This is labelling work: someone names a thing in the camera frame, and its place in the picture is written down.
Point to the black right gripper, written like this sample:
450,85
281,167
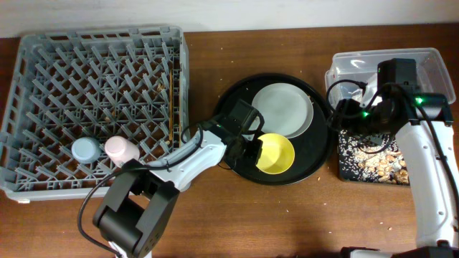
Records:
344,110

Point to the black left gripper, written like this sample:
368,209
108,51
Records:
255,153

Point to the yellow plastic bowl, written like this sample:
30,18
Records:
277,154

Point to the grey round plate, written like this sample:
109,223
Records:
286,109

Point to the food scraps rice and nuts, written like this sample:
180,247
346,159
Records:
376,161

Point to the pink plastic cup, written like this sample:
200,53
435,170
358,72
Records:
120,150

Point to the light blue plastic cup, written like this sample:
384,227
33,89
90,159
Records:
86,150

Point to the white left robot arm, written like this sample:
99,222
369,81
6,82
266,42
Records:
138,205

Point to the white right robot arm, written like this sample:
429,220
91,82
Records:
422,125

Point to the clear plastic waste bin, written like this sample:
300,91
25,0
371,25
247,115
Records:
353,75

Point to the grey plastic dishwasher rack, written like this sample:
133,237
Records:
89,83

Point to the round black tray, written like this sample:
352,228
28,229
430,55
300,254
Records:
312,148

